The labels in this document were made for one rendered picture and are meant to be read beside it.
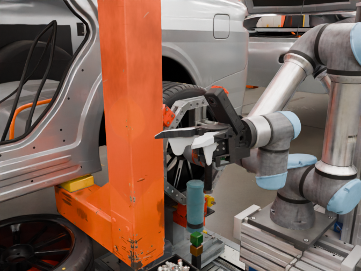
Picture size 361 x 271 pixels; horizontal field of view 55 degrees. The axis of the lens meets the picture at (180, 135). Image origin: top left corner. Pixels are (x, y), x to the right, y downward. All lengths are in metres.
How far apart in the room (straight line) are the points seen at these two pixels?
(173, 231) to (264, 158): 1.28
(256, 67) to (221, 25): 1.98
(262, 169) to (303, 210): 0.37
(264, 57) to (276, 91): 3.23
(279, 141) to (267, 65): 3.38
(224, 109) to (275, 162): 0.21
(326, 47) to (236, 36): 1.51
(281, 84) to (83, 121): 1.03
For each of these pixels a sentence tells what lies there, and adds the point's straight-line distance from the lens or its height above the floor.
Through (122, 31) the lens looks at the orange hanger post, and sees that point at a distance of 1.20.
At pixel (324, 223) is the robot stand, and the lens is 1.30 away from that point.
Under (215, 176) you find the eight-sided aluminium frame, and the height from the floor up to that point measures 0.67.
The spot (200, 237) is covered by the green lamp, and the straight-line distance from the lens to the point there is 1.45.
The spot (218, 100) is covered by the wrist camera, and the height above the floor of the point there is 1.30.
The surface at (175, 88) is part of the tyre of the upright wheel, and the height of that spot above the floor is 1.17.
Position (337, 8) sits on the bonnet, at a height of 1.71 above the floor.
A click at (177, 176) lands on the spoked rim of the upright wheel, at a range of 1.87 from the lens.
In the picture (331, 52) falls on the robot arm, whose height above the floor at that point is 1.39.
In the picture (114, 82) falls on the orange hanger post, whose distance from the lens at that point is 1.26.
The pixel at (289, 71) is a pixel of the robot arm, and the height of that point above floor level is 1.33.
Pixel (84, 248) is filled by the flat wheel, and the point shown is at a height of 0.50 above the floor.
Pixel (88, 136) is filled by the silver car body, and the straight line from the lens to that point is 1.76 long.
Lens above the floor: 1.45
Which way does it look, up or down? 17 degrees down
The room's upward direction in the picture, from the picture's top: straight up
